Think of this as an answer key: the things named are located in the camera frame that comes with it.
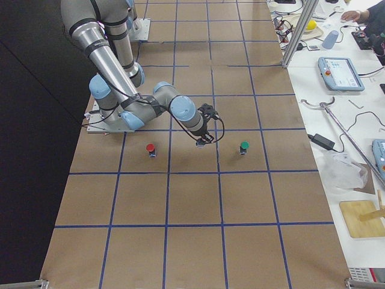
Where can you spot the wooden cutting board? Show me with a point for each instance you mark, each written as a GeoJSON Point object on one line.
{"type": "Point", "coordinates": [362, 218]}

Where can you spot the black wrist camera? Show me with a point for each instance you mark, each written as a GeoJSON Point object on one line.
{"type": "Point", "coordinates": [208, 112]}

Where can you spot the person's hand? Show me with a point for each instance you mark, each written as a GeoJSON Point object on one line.
{"type": "Point", "coordinates": [355, 16]}

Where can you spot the black power adapter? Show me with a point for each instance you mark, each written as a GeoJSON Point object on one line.
{"type": "Point", "coordinates": [323, 142]}

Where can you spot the aluminium frame post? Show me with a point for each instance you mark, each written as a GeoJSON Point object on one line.
{"type": "Point", "coordinates": [306, 15]}

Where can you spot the beige tray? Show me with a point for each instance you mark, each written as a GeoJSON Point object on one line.
{"type": "Point", "coordinates": [292, 20]}

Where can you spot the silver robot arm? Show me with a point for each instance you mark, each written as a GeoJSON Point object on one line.
{"type": "Point", "coordinates": [101, 31]}

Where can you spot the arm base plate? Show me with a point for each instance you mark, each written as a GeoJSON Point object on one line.
{"type": "Point", "coordinates": [110, 117]}
{"type": "Point", "coordinates": [140, 30]}

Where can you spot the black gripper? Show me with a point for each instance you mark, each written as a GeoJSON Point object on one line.
{"type": "Point", "coordinates": [203, 134]}

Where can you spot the blue plastic cup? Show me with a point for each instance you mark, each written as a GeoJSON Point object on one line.
{"type": "Point", "coordinates": [330, 40]}

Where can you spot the green push button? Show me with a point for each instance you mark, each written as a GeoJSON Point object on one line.
{"type": "Point", "coordinates": [243, 147]}

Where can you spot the yellow lemon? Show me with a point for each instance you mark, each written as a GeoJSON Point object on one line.
{"type": "Point", "coordinates": [312, 25]}

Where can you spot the blue teach pendant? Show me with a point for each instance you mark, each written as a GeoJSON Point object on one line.
{"type": "Point", "coordinates": [379, 155]}
{"type": "Point", "coordinates": [339, 74]}

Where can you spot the red push button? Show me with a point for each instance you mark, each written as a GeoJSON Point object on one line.
{"type": "Point", "coordinates": [151, 149]}

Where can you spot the clear plastic bag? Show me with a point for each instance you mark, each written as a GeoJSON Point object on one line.
{"type": "Point", "coordinates": [339, 171]}

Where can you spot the metal rod with hook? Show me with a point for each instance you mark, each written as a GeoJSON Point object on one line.
{"type": "Point", "coordinates": [326, 107]}

